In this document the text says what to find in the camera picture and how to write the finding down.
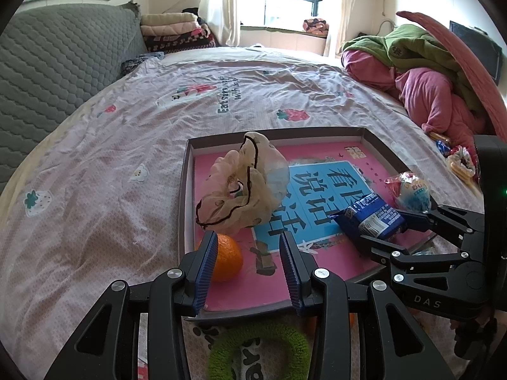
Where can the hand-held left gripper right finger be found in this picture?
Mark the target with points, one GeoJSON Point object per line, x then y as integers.
{"type": "Point", "coordinates": [291, 273]}

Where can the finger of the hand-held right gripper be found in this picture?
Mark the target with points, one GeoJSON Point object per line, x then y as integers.
{"type": "Point", "coordinates": [396, 251]}
{"type": "Point", "coordinates": [447, 219]}

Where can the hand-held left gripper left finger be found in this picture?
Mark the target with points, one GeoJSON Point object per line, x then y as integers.
{"type": "Point", "coordinates": [206, 273]}

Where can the grey box with pink bottom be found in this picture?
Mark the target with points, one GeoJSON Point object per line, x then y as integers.
{"type": "Point", "coordinates": [245, 285]}

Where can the white and blue snack bag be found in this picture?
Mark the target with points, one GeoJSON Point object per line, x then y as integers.
{"type": "Point", "coordinates": [414, 194]}

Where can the dark blue snack packet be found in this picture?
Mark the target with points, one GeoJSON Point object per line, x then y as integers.
{"type": "Point", "coordinates": [368, 215]}

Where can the cream dotted sheer scrunchie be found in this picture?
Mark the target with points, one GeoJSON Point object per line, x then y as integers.
{"type": "Point", "coordinates": [253, 202]}

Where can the green fuzzy scrunchie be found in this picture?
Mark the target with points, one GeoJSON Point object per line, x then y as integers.
{"type": "Point", "coordinates": [222, 352]}

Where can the yellow and red snack packet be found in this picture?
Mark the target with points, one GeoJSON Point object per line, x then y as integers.
{"type": "Point", "coordinates": [461, 164]}

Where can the orange and blue snack packet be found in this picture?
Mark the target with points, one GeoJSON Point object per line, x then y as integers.
{"type": "Point", "coordinates": [443, 144]}

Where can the pink quilt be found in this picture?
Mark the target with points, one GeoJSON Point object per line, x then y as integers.
{"type": "Point", "coordinates": [427, 91]}

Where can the green blanket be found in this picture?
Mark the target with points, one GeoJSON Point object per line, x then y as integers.
{"type": "Point", "coordinates": [412, 47]}

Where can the dusty pink quilted cushion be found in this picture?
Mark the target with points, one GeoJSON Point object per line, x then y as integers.
{"type": "Point", "coordinates": [455, 43]}

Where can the dark fuzzy cloth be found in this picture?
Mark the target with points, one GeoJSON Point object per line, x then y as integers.
{"type": "Point", "coordinates": [138, 62]}

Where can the cream curtain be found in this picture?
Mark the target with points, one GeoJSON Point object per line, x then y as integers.
{"type": "Point", "coordinates": [340, 16]}
{"type": "Point", "coordinates": [218, 8]}

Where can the patterned folded cloth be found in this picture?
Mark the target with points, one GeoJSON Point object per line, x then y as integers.
{"type": "Point", "coordinates": [316, 26]}

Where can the stack of folded blankets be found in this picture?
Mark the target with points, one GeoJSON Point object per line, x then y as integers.
{"type": "Point", "coordinates": [170, 31]}

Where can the grey quilted headboard cover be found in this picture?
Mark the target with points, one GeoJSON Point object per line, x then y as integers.
{"type": "Point", "coordinates": [51, 67]}

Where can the black clothes pile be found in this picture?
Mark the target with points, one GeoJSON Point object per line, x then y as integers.
{"type": "Point", "coordinates": [194, 12]}

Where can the black wall television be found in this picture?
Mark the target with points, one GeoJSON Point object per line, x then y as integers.
{"type": "Point", "coordinates": [475, 47]}

